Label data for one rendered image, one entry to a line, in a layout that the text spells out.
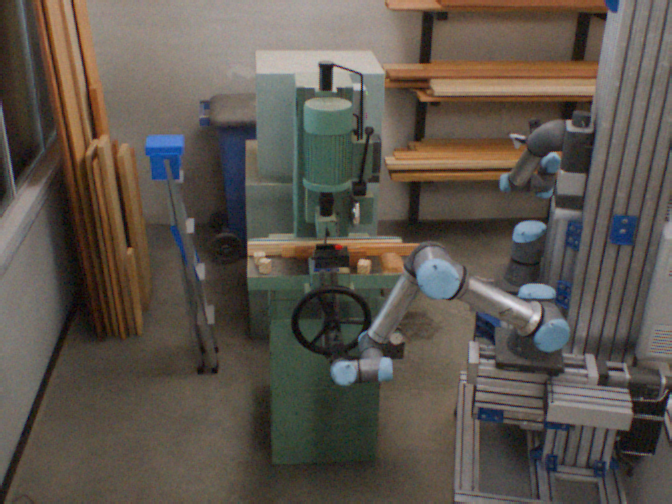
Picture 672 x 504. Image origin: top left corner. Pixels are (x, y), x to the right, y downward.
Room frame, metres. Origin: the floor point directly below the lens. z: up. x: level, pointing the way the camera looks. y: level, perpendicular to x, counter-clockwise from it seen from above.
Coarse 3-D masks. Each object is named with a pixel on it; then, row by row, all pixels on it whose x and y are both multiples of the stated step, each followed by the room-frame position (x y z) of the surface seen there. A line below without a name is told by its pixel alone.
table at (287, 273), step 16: (272, 256) 2.76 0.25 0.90; (368, 256) 2.79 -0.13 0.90; (256, 272) 2.63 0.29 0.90; (272, 272) 2.63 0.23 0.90; (288, 272) 2.64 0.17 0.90; (304, 272) 2.64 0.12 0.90; (352, 272) 2.65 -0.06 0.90; (256, 288) 2.60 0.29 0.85; (272, 288) 2.60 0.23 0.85; (288, 288) 2.61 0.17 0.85; (304, 288) 2.60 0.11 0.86; (352, 288) 2.58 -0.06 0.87
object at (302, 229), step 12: (300, 72) 3.16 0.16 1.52; (312, 72) 3.16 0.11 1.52; (336, 72) 3.17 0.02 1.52; (300, 84) 2.98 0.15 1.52; (312, 84) 2.98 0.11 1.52; (336, 84) 2.99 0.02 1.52; (348, 84) 3.00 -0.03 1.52; (300, 96) 2.96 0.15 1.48; (348, 96) 2.98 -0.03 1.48; (300, 108) 2.96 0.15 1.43; (300, 120) 2.96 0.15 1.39; (300, 132) 2.96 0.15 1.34; (300, 144) 2.96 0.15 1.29; (300, 156) 2.96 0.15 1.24; (300, 168) 2.96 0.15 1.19; (300, 180) 2.96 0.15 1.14; (300, 192) 2.96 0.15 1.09; (348, 192) 2.98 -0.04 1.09; (300, 204) 2.96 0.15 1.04; (348, 204) 2.98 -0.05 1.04; (300, 216) 2.96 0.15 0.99; (348, 216) 2.98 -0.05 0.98; (300, 228) 2.96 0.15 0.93; (312, 228) 2.96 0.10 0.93; (348, 228) 2.98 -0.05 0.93
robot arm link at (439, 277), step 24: (432, 264) 2.09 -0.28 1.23; (456, 264) 2.13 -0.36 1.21; (432, 288) 2.07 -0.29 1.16; (456, 288) 2.07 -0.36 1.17; (480, 288) 2.12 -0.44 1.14; (504, 312) 2.11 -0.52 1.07; (528, 312) 2.13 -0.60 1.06; (552, 312) 2.15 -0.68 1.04; (528, 336) 2.12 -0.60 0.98; (552, 336) 2.10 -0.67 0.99
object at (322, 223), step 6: (318, 210) 2.83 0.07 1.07; (318, 216) 2.78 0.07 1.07; (330, 216) 2.78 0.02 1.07; (318, 222) 2.74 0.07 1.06; (324, 222) 2.74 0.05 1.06; (330, 222) 2.74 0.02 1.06; (336, 222) 2.76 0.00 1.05; (318, 228) 2.74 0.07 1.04; (324, 228) 2.74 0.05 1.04; (330, 228) 2.74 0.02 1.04; (318, 234) 2.74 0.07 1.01; (324, 234) 2.74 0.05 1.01; (330, 234) 2.74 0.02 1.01
